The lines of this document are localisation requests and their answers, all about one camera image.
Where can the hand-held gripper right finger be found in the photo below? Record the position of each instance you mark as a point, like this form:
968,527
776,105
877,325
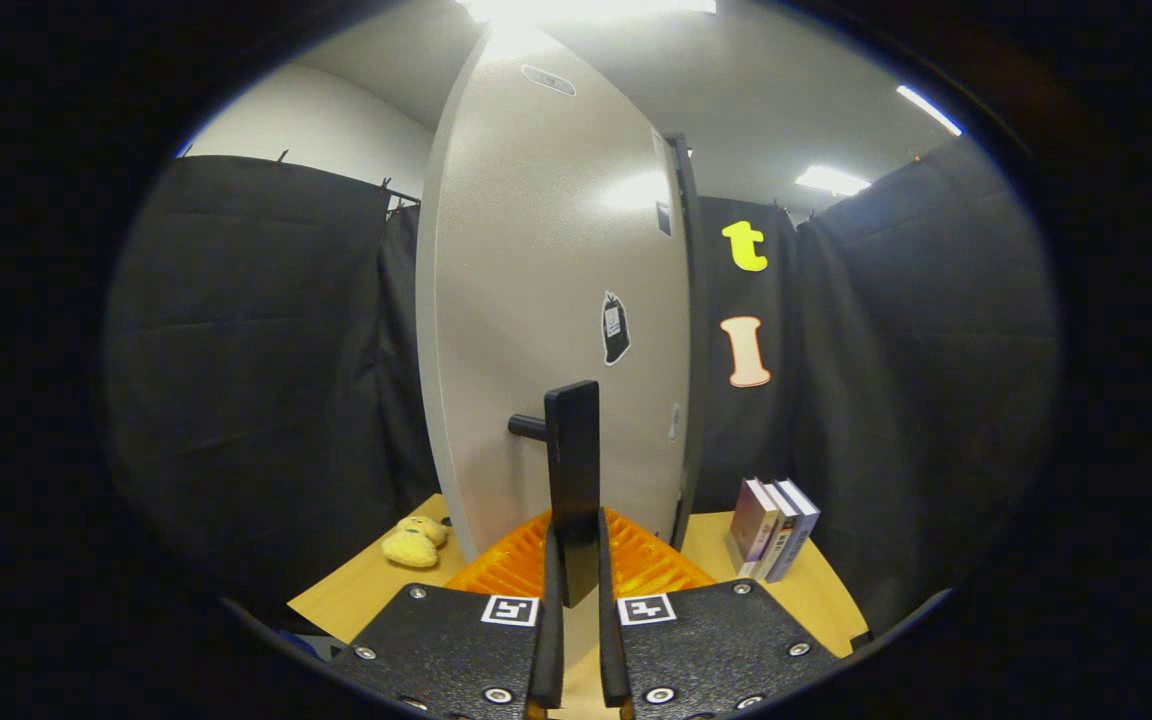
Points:
716,640

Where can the blue book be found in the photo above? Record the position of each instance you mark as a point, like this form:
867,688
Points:
798,535

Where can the beige cabinet door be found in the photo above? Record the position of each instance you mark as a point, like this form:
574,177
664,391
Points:
526,250

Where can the yellow plush toy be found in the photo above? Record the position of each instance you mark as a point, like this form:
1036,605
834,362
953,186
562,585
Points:
414,545

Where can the black backdrop cloth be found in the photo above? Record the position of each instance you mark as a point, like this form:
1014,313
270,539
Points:
236,350

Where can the white spine book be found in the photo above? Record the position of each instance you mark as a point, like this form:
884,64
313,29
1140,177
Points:
781,535

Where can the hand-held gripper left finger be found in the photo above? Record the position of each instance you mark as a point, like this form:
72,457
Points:
456,640

